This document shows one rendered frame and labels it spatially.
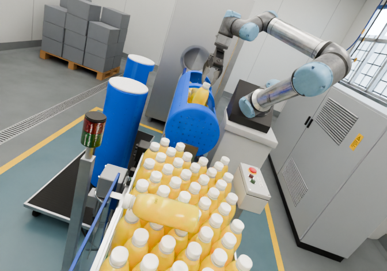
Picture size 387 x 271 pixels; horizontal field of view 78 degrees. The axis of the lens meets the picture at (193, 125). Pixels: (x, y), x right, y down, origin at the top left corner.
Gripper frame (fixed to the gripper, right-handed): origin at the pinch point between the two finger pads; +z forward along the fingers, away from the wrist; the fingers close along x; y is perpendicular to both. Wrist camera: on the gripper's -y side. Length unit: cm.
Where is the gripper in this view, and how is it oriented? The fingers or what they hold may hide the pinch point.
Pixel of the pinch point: (207, 83)
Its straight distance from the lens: 124.8
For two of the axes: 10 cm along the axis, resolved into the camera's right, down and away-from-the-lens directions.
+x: -9.4, -3.1, -1.3
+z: -3.3, 8.5, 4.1
